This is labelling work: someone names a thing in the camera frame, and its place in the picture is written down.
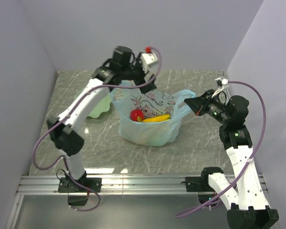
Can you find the yellow fake banana bunch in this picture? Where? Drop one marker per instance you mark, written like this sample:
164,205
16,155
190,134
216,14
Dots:
159,118

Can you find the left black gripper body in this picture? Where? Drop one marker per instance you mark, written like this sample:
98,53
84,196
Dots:
136,72

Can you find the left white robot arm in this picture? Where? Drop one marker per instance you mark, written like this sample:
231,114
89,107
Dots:
122,66

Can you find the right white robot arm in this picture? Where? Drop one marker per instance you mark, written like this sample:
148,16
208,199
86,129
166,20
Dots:
247,207

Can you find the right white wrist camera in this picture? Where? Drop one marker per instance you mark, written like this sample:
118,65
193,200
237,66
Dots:
222,84

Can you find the light green wavy plate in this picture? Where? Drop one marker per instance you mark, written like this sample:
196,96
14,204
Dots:
102,107

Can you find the red fake apple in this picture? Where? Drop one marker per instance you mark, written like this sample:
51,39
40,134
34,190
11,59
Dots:
137,115

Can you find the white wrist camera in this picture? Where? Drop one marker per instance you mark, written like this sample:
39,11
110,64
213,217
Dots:
222,84
148,58

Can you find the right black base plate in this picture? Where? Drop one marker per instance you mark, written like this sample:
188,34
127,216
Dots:
197,184

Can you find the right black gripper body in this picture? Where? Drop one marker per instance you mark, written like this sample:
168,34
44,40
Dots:
213,107

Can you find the light blue plastic bag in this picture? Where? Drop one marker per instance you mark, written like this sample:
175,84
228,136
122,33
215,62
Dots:
153,103

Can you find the aluminium rail frame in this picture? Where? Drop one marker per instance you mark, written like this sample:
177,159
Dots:
127,201

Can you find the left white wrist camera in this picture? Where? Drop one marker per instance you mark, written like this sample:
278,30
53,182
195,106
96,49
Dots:
148,58

